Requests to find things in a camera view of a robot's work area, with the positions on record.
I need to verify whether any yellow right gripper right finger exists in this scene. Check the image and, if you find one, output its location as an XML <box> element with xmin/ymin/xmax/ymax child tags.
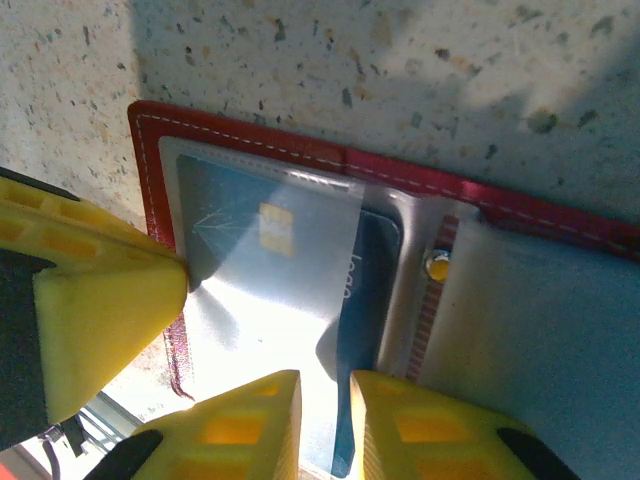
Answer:
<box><xmin>349</xmin><ymin>370</ymin><xmax>581</xmax><ymax>480</ymax></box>

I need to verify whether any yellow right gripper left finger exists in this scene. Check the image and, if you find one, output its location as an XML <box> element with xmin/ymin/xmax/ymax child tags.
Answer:
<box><xmin>84</xmin><ymin>369</ymin><xmax>302</xmax><ymax>480</ymax></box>

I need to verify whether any red leather card holder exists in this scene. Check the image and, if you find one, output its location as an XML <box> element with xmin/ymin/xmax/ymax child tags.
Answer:
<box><xmin>127</xmin><ymin>99</ymin><xmax>640</xmax><ymax>480</ymax></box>

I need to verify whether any blue logo card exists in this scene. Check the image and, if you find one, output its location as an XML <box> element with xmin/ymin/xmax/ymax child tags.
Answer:
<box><xmin>174</xmin><ymin>152</ymin><xmax>404</xmax><ymax>479</ymax></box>

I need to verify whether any aluminium rail beam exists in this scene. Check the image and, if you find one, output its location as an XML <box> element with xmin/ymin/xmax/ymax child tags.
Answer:
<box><xmin>74</xmin><ymin>390</ymin><xmax>149</xmax><ymax>451</ymax></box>

